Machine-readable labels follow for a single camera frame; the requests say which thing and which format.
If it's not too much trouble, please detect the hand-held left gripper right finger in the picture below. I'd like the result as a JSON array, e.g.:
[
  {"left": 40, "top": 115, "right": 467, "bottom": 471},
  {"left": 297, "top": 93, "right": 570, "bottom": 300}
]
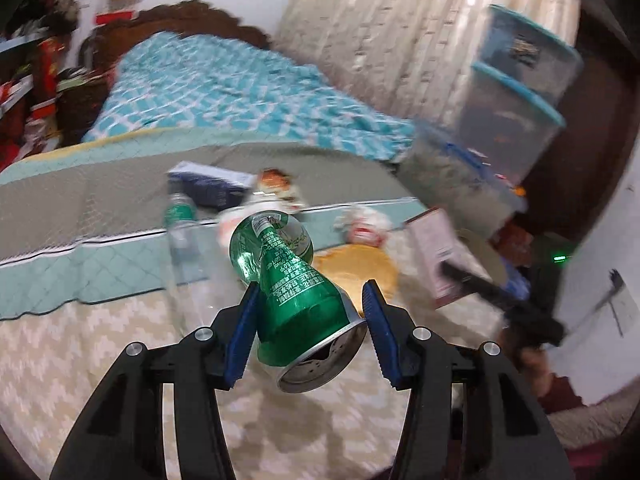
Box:
[{"left": 361, "top": 280, "right": 573, "bottom": 480}]

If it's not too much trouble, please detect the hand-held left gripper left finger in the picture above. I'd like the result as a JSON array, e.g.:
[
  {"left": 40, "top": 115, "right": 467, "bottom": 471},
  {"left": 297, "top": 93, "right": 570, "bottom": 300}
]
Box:
[{"left": 50, "top": 282, "right": 261, "bottom": 480}]

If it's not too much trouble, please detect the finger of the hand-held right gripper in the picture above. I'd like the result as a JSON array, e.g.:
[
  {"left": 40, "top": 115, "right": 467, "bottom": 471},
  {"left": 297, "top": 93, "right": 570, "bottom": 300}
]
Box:
[{"left": 439, "top": 260, "right": 567, "bottom": 348}]

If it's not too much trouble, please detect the green drink can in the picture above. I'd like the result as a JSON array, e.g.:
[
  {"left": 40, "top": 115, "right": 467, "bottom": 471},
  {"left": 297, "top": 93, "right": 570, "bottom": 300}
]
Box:
[{"left": 229, "top": 212, "right": 368, "bottom": 393}]

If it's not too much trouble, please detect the yellow plastic basin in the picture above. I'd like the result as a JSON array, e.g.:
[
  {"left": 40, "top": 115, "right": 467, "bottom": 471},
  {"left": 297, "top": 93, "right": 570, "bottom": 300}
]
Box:
[{"left": 311, "top": 244, "right": 401, "bottom": 313}]

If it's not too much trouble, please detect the pink and white carton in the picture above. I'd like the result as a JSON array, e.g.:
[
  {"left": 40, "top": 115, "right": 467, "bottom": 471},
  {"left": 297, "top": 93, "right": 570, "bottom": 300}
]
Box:
[{"left": 404, "top": 207, "right": 468, "bottom": 309}]

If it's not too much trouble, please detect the white and red wrapper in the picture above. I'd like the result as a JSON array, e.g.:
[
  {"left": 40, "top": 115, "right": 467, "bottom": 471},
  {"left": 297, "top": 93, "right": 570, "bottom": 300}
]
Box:
[{"left": 335, "top": 205, "right": 393, "bottom": 247}]

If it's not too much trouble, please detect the clear plastic bottle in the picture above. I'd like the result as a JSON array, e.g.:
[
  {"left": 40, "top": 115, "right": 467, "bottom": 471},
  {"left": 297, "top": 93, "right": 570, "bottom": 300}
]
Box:
[{"left": 164, "top": 192, "right": 211, "bottom": 301}]

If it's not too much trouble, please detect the orange and white snack packet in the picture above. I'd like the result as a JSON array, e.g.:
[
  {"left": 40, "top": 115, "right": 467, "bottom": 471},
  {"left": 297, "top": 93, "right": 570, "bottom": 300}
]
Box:
[{"left": 216, "top": 169, "right": 306, "bottom": 253}]

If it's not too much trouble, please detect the blue cardboard box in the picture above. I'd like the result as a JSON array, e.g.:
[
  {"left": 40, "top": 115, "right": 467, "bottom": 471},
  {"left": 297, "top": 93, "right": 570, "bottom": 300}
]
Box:
[{"left": 167, "top": 161, "right": 258, "bottom": 208}]

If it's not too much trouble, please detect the person's right forearm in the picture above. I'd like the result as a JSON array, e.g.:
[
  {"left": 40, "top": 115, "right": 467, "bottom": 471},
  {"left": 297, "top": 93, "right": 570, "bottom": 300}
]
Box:
[{"left": 542, "top": 374, "right": 640, "bottom": 480}]

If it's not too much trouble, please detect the person's right hand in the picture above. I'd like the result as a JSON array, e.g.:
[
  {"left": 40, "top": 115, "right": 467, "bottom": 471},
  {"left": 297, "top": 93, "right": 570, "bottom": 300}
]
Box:
[{"left": 517, "top": 345, "right": 556, "bottom": 398}]

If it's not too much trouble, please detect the patterned bed sheet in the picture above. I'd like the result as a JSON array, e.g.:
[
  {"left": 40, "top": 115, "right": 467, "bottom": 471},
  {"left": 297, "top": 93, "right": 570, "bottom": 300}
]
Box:
[{"left": 0, "top": 127, "right": 506, "bottom": 480}]

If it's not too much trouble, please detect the plain clear teal-lid storage box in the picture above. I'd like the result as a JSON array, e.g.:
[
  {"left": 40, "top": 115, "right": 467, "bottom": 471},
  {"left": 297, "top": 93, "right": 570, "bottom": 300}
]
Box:
[{"left": 452, "top": 62, "right": 567, "bottom": 186}]

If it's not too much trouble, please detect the dark brown door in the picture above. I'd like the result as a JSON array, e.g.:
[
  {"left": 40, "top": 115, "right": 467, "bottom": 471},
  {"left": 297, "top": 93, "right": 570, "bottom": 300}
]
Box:
[{"left": 525, "top": 50, "right": 640, "bottom": 241}]

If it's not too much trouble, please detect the teal patterned blanket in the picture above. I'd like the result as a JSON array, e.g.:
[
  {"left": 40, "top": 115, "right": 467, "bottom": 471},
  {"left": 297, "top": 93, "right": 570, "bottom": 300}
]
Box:
[{"left": 82, "top": 32, "right": 416, "bottom": 163}]

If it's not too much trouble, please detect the labelled clear teal-lid storage box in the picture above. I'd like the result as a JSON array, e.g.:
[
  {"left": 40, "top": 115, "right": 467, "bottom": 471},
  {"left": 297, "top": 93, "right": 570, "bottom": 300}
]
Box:
[{"left": 472, "top": 4, "right": 585, "bottom": 108}]

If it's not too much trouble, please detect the beige leaf-print curtain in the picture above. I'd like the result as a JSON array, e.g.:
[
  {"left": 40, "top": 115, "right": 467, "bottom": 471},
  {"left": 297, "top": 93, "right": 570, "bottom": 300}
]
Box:
[{"left": 272, "top": 0, "right": 581, "bottom": 126}]

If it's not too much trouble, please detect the cluttered shelf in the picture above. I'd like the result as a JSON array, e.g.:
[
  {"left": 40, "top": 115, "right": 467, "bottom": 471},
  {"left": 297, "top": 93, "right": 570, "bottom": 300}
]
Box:
[{"left": 0, "top": 0, "right": 116, "bottom": 171}]

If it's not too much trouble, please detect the carved wooden headboard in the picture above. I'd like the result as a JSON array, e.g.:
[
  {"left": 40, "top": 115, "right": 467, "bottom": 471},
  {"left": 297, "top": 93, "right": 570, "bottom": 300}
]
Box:
[{"left": 77, "top": 1, "right": 273, "bottom": 78}]

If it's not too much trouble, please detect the grey storage box blue handle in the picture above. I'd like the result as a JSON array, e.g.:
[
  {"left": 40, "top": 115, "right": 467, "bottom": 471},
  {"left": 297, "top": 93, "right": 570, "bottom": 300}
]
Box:
[{"left": 397, "top": 122, "right": 528, "bottom": 238}]

